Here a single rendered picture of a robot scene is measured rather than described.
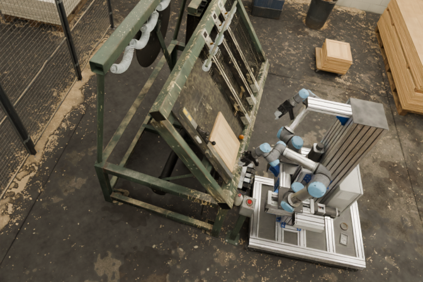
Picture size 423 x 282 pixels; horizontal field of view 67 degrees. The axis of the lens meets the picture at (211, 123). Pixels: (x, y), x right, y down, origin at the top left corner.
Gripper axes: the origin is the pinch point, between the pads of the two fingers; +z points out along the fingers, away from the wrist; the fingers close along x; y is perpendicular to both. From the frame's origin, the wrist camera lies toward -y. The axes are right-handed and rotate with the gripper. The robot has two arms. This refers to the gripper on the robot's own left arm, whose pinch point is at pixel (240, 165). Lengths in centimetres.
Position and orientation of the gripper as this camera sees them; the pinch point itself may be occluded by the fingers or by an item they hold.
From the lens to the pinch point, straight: 271.6
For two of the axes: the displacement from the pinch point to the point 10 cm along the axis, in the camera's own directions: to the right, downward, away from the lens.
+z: -5.6, 4.5, 6.9
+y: -8.1, -4.8, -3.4
